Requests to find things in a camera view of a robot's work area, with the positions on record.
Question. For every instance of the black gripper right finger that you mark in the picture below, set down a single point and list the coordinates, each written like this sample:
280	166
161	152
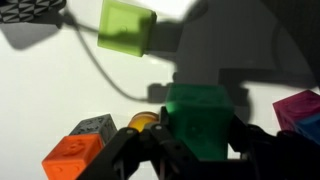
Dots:
273	153

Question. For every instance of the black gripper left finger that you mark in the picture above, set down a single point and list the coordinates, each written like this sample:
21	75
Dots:
140	150

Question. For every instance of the dark green block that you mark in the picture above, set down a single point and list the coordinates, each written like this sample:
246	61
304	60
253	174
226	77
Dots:
198	123

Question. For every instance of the small orange block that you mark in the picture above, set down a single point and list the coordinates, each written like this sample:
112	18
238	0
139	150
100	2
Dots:
143	120

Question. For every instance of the grey block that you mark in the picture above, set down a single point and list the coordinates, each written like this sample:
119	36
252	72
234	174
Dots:
96	126

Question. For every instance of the pink block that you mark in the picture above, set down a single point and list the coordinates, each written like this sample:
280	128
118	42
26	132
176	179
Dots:
295	106

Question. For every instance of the lime green block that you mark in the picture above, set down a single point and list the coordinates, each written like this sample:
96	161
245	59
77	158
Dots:
125	28

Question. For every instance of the patterned block with blue edge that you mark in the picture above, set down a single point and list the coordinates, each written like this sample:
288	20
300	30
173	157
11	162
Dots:
30	10

